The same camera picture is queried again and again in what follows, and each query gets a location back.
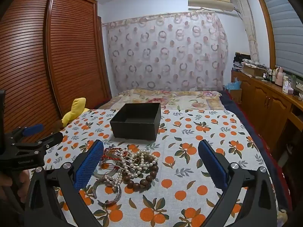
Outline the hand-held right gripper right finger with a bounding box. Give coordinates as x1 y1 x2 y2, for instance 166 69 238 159
198 139 278 227

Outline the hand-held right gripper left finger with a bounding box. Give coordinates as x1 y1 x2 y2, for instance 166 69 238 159
24 139 105 227

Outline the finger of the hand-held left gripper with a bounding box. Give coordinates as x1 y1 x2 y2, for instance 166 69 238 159
7 124 45 145
14 132 64 156

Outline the silver bangle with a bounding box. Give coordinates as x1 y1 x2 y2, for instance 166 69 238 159
92 176 114 199
98 185 123 206

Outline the red string bracelet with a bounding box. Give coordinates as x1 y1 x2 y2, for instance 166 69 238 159
102 147 124 164

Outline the white pearl necklace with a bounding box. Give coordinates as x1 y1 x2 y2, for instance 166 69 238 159
104 144 159 192

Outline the brown wooden bead bracelet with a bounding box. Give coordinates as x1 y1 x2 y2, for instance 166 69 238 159
122 154 159 190

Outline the black cardboard box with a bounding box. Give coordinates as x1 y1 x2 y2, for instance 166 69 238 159
109 103 162 141

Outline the person's left hand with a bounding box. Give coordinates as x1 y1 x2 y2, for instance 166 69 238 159
0 170 31 204

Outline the yellow plush toy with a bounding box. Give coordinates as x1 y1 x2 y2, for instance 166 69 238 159
61 98 89 126

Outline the orange fruit print tablecloth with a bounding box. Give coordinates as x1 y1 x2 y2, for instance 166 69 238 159
44 109 277 227

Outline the navy blue bedsheet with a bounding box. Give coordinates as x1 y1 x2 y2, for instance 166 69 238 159
219 90 288 208

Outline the wooden cabinet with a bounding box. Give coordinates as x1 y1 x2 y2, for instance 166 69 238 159
231 70 303 152

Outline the blue plastic bag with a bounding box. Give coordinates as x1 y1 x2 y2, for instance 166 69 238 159
224 81 242 91

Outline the floral blanket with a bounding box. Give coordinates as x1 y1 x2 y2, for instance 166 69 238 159
95 89 225 111

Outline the wooden slatted wardrobe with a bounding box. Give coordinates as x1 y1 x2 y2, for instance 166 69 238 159
0 0 113 143

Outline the brown cardboard box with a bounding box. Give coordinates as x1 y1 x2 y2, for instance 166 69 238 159
241 64 268 76

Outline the tissue box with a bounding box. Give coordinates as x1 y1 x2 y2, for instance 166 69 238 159
282 80 294 94

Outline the stack of folded clothes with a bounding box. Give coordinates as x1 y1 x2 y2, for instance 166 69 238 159
233 51 251 70

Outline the patterned grey cloth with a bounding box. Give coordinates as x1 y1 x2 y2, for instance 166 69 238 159
241 59 268 69

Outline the pink thermos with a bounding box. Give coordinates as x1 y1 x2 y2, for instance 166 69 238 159
275 67 285 87

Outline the cream side curtain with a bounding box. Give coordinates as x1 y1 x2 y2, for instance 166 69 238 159
233 0 259 64

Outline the grey window blind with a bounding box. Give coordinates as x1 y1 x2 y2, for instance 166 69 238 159
257 0 303 76

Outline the ring pattern curtain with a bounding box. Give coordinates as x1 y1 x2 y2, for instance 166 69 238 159
102 11 229 93

